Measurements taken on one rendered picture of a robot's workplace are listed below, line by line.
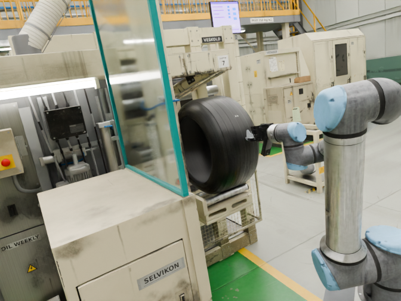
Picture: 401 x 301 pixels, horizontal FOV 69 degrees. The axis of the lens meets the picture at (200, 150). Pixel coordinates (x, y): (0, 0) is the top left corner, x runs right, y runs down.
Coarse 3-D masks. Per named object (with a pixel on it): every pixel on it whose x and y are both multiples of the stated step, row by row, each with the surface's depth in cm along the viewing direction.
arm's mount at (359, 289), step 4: (356, 288) 118; (360, 288) 117; (356, 292) 117; (360, 292) 116; (356, 296) 115; (360, 296) 114; (364, 296) 114; (356, 300) 113; (360, 300) 113; (364, 300) 112
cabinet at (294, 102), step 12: (288, 84) 609; (300, 84) 592; (312, 84) 607; (264, 96) 616; (276, 96) 586; (288, 96) 579; (300, 96) 595; (312, 96) 612; (276, 108) 594; (288, 108) 583; (300, 108) 599; (312, 108) 616; (276, 120) 602; (288, 120) 587; (300, 120) 601; (312, 120) 621; (276, 144) 622
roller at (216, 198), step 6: (240, 186) 184; (246, 186) 185; (222, 192) 178; (228, 192) 178; (234, 192) 180; (240, 192) 184; (210, 198) 172; (216, 198) 174; (222, 198) 176; (210, 204) 172
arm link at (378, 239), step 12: (372, 228) 109; (384, 228) 108; (396, 228) 108; (372, 240) 103; (384, 240) 102; (396, 240) 101; (372, 252) 102; (384, 252) 100; (396, 252) 98; (384, 264) 100; (396, 264) 99; (384, 276) 100; (396, 276) 101; (396, 288) 102
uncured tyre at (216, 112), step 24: (216, 96) 179; (192, 120) 205; (216, 120) 159; (240, 120) 164; (192, 144) 212; (216, 144) 157; (240, 144) 161; (192, 168) 206; (216, 168) 162; (240, 168) 165; (216, 192) 176
